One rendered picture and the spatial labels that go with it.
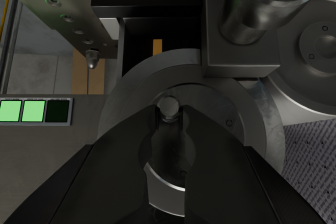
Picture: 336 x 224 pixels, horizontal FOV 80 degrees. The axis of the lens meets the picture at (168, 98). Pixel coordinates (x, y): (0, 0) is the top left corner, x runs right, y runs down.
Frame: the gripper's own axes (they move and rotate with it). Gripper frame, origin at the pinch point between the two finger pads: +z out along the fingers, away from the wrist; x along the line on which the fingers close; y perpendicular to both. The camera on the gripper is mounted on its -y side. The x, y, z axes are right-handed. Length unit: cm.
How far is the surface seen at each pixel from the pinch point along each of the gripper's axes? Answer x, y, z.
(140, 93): -2.4, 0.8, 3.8
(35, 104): -34, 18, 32
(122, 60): -4.3, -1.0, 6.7
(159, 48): -13, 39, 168
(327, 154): 19.2, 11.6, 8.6
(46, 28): -147, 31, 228
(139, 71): -2.7, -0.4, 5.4
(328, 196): 19.0, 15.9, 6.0
